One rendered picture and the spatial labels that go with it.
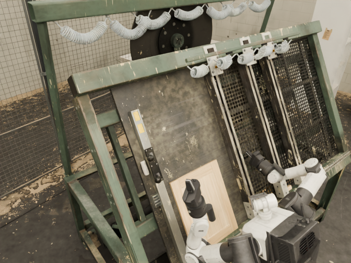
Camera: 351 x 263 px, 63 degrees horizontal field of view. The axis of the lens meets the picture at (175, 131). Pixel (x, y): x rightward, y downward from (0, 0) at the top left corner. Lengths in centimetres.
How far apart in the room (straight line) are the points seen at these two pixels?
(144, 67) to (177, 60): 23
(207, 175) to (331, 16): 390
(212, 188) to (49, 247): 189
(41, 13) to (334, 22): 434
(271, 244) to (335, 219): 227
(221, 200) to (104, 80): 105
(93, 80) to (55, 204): 234
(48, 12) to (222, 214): 157
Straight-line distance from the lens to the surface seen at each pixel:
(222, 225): 197
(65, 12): 185
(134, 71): 157
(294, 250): 139
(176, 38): 231
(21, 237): 342
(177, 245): 176
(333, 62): 535
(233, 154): 194
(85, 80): 146
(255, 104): 213
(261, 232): 145
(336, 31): 526
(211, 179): 187
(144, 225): 171
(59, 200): 365
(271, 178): 193
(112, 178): 151
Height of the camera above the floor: 245
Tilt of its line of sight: 32 degrees down
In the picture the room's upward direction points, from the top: 1 degrees clockwise
